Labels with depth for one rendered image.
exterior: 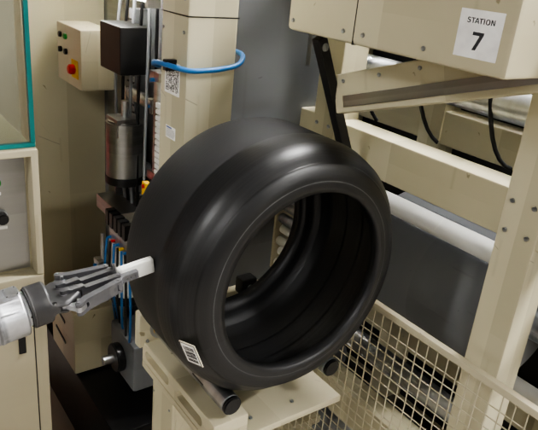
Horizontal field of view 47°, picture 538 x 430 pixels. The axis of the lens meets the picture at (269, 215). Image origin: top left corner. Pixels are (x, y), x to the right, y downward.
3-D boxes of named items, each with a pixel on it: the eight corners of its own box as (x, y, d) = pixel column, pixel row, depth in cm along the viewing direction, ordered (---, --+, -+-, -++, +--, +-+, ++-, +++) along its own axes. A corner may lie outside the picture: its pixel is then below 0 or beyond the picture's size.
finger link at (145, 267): (116, 269, 114) (118, 270, 113) (151, 257, 117) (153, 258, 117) (119, 282, 115) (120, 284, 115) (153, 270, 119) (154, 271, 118)
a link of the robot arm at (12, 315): (-22, 286, 104) (14, 274, 107) (-9, 328, 109) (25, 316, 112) (-9, 311, 98) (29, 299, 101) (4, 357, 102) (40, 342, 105)
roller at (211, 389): (166, 332, 159) (150, 334, 157) (169, 316, 158) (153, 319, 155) (240, 413, 134) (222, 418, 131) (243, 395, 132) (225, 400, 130)
